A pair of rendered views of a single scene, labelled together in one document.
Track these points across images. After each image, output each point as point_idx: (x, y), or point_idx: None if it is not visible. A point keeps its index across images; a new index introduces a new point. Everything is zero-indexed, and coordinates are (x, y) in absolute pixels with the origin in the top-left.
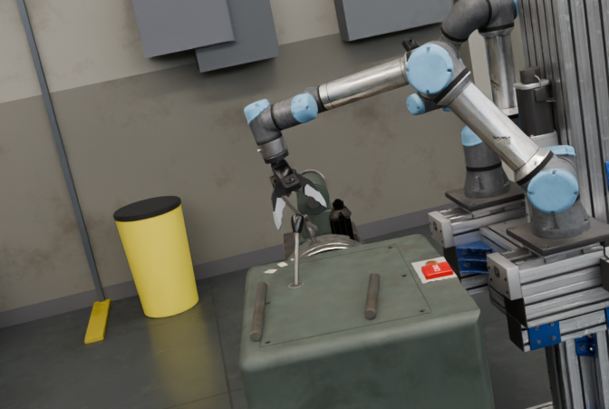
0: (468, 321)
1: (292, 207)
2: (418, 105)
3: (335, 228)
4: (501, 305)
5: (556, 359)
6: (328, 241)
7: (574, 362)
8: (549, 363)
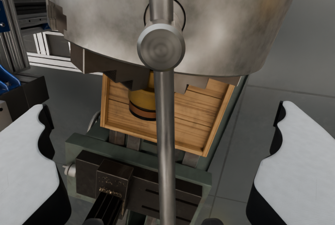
0: None
1: (169, 218)
2: None
3: (107, 219)
4: (16, 42)
5: (25, 14)
6: None
7: None
8: (33, 18)
